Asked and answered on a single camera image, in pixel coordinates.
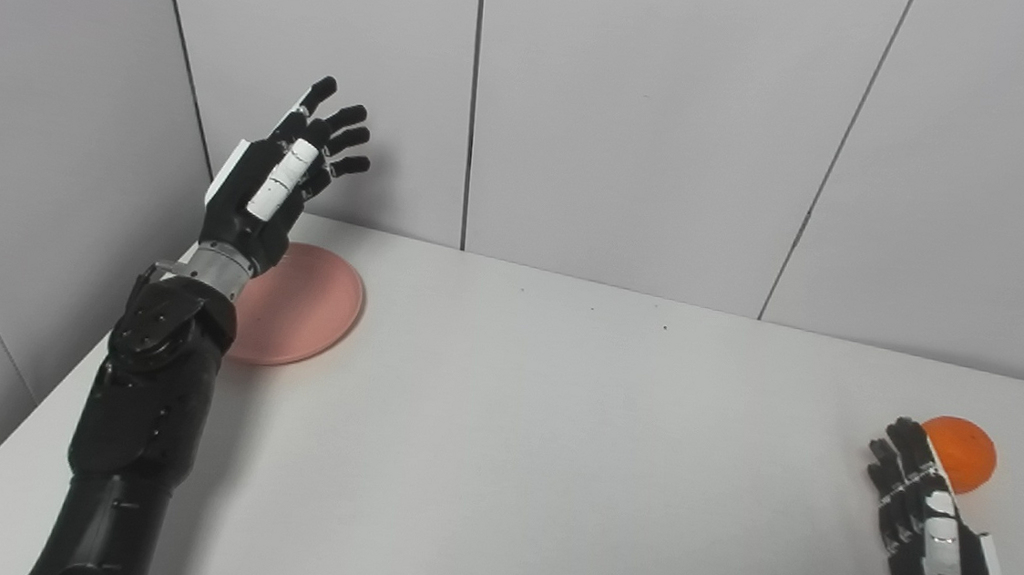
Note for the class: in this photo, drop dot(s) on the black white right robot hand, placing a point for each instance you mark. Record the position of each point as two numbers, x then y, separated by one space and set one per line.
920 557

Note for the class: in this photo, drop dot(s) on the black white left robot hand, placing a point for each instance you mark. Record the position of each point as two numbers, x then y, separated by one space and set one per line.
254 203

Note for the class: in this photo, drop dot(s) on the orange fruit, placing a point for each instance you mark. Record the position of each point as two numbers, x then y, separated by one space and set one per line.
965 456

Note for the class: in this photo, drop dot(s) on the pink round plate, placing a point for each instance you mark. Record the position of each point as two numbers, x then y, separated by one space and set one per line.
309 308

